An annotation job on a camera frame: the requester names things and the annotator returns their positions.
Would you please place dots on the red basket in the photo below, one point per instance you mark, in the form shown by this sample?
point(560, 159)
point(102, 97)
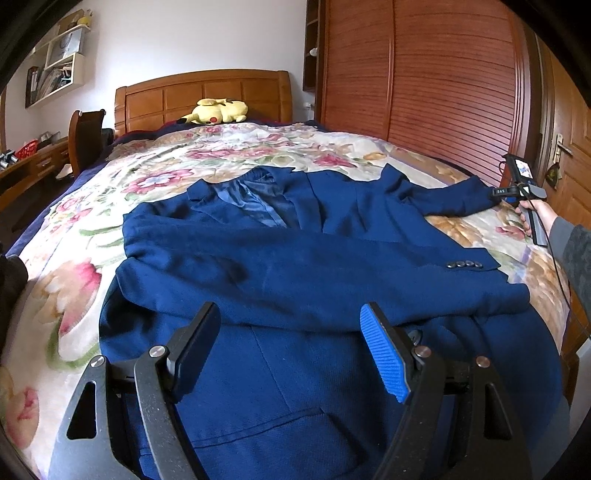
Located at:
point(27, 150)

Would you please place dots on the grey sleeve right forearm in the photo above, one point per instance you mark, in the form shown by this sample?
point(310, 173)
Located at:
point(571, 245)

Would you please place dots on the black folded garment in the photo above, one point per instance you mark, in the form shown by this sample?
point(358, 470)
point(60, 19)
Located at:
point(13, 279)

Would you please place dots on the floral quilt bedspread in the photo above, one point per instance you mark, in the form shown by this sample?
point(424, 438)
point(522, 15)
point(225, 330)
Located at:
point(72, 258)

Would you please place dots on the white wall shelf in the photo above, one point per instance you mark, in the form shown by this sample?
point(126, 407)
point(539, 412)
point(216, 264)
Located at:
point(58, 60)

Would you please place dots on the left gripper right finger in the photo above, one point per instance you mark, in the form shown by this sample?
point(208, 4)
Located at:
point(458, 422)

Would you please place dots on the yellow plush toy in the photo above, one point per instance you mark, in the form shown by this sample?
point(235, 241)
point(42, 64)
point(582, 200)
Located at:
point(216, 111)

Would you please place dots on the wooden desk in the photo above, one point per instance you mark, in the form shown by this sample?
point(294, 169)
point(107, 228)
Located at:
point(17, 179)

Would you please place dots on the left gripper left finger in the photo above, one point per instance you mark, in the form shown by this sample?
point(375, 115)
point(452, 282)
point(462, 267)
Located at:
point(117, 404)

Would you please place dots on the louvered wooden wardrobe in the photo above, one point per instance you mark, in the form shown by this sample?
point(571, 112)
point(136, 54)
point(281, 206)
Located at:
point(459, 81)

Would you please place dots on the wooden room door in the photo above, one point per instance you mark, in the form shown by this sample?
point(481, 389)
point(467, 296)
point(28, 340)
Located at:
point(568, 154)

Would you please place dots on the wooden chair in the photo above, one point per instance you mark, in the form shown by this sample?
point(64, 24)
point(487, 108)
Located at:
point(84, 141)

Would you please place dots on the black binoculars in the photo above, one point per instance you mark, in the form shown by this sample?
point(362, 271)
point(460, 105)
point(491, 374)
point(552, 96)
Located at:
point(7, 159)

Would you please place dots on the wooden bed headboard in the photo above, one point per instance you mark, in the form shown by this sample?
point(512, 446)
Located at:
point(148, 105)

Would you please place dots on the navy blue suit jacket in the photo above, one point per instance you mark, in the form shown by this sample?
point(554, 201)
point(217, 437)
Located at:
point(290, 390)

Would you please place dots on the person's right hand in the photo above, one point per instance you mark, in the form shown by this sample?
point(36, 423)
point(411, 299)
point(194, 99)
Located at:
point(545, 213)

